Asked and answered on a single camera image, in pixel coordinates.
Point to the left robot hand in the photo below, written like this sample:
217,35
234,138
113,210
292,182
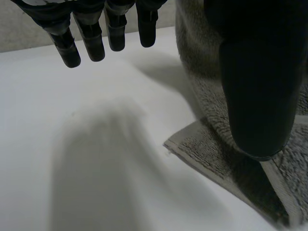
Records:
260,91

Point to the grey towel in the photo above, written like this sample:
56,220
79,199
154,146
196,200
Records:
204,86

